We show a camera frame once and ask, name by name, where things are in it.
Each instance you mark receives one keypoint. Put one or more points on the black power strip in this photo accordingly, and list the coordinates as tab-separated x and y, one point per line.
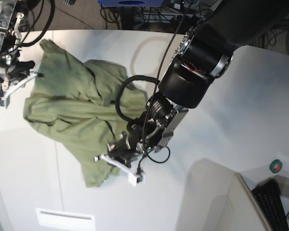
190	19

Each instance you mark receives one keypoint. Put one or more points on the white table slot plate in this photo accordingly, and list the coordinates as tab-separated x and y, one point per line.
65	220

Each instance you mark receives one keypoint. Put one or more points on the black keyboard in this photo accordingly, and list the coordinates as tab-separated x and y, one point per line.
268	198

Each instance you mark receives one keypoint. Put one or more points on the blue box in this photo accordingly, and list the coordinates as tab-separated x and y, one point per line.
133	3

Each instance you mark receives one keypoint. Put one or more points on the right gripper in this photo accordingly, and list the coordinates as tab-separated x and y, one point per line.
15	77

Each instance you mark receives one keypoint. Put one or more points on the green t-shirt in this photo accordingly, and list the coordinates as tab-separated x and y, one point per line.
73	103

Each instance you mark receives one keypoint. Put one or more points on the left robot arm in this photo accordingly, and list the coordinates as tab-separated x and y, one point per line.
204	55

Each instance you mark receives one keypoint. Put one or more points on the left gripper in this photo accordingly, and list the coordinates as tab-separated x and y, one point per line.
121	153

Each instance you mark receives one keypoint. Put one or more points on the green tape roll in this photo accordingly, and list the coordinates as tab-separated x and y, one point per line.
275	166

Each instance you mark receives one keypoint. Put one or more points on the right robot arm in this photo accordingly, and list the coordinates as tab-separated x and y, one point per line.
14	13

